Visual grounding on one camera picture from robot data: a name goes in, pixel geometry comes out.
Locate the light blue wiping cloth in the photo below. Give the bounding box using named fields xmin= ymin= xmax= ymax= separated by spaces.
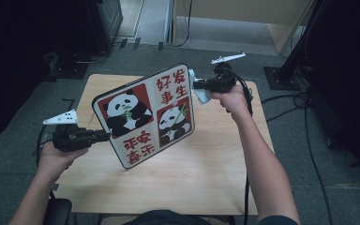
xmin=187 ymin=68 xmax=213 ymax=105

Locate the thin black hanging cable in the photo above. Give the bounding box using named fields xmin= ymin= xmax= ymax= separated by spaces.
xmin=172 ymin=0 xmax=193 ymax=49

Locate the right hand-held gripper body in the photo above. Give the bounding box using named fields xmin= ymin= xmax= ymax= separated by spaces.
xmin=210 ymin=52 xmax=247 ymax=94

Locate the black chair armrest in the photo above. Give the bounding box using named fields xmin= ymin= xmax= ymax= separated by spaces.
xmin=43 ymin=198 xmax=73 ymax=225

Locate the black metal stand with base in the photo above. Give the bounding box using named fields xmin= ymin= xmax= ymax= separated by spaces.
xmin=263 ymin=0 xmax=324 ymax=92

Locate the light wooden cabinet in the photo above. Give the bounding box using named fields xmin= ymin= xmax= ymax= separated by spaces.
xmin=172 ymin=0 xmax=315 ymax=54

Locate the person's right hand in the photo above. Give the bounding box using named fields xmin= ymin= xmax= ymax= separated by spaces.
xmin=210 ymin=83 xmax=251 ymax=122

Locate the person's dark clothing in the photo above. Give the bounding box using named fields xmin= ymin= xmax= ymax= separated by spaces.
xmin=123 ymin=209 xmax=300 ymax=225

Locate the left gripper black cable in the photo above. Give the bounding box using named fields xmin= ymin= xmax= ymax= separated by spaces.
xmin=35 ymin=125 xmax=58 ymax=202

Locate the dark cabinet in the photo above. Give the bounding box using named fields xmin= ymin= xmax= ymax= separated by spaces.
xmin=85 ymin=0 xmax=125 ymax=54

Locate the long black floor cable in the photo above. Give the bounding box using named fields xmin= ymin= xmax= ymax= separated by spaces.
xmin=303 ymin=106 xmax=335 ymax=225

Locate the square panda picture board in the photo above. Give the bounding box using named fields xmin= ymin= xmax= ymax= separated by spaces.
xmin=92 ymin=64 xmax=196 ymax=170

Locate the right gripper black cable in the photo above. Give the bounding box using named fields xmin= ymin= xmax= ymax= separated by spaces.
xmin=226 ymin=67 xmax=255 ymax=225

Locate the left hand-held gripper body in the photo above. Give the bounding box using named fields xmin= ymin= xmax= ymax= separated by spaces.
xmin=42 ymin=109 xmax=100 ymax=154

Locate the person's left hand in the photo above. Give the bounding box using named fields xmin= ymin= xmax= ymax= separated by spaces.
xmin=37 ymin=142 xmax=90 ymax=183

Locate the looped black floor cable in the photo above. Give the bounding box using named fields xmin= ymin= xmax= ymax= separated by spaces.
xmin=261 ymin=91 xmax=311 ymax=124

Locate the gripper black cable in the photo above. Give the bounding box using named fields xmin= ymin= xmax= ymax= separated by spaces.
xmin=35 ymin=125 xmax=58 ymax=202
xmin=226 ymin=67 xmax=255 ymax=225

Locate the black stand base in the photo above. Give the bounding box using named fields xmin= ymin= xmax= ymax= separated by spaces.
xmin=43 ymin=51 xmax=111 ymax=83

